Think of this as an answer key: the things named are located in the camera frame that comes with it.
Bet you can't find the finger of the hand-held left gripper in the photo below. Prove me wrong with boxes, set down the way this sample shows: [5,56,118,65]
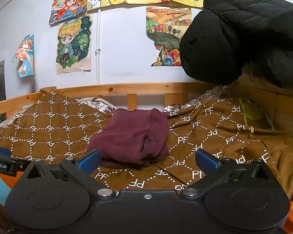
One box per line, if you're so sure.
[0,144,12,157]
[0,150,31,173]

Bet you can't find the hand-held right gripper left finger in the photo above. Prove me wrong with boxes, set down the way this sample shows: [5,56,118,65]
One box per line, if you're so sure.
[21,149,116,198]

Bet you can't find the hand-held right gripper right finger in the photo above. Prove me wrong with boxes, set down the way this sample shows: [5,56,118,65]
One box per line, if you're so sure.
[180,149,275,198]

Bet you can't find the maroon long-sleeve sweater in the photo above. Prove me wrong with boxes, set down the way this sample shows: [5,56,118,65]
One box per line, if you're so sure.
[86,108,171,169]

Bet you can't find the brown printed blanket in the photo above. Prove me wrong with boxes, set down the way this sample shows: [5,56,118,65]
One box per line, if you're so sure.
[0,91,293,200]

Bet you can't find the white floral bedsheet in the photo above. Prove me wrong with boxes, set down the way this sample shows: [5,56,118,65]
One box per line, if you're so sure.
[0,85,232,129]

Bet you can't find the yellow-green cloth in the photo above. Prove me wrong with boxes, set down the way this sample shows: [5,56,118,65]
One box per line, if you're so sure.
[239,99,263,128]

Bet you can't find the black puffer jacket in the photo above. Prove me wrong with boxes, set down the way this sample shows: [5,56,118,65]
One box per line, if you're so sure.
[179,0,293,88]

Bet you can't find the wooden bed frame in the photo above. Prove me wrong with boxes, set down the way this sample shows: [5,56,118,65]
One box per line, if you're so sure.
[0,82,293,137]

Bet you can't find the white wall pipe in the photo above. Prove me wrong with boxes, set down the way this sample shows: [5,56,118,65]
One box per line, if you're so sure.
[95,8,102,85]

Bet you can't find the peeling orange figure wall poster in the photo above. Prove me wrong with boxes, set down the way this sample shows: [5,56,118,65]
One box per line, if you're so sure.
[13,34,35,78]

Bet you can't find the blond figure wall poster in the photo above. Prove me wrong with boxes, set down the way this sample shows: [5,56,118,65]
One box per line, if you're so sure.
[56,15,92,75]

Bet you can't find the landscape wall poster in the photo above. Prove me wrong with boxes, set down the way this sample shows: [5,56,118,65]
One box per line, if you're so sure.
[146,6,193,67]

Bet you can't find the red-haired figure wall poster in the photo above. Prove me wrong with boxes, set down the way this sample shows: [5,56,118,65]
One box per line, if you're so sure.
[49,0,90,25]

